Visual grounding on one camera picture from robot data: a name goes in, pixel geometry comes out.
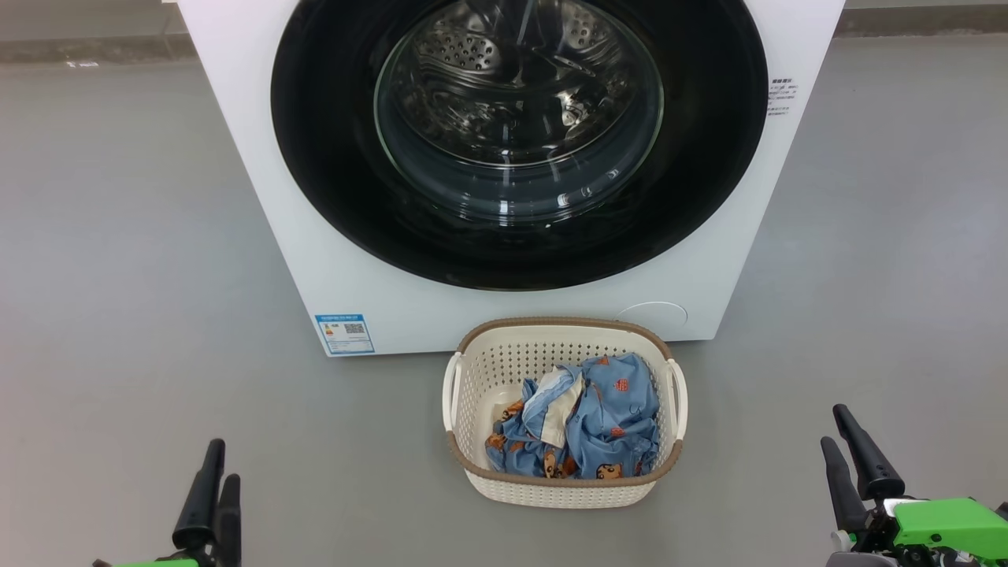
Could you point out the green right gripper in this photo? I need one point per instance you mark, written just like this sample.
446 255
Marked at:
945 528

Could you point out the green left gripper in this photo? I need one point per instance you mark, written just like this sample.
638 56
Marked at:
169 562

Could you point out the blue cartoon print garment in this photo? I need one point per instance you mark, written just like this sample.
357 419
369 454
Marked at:
551 417
618 409

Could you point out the round black glass washer door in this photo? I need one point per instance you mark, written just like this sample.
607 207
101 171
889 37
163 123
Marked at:
331 157

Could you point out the white front-load washing machine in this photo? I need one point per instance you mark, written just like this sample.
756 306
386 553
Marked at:
260 197

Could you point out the blue energy label sticker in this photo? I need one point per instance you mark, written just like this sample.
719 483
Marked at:
345 333

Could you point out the cream perforated laundry basket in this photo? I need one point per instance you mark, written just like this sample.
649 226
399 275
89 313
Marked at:
488 370

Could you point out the black text notice label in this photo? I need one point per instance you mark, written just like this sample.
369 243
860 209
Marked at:
782 96

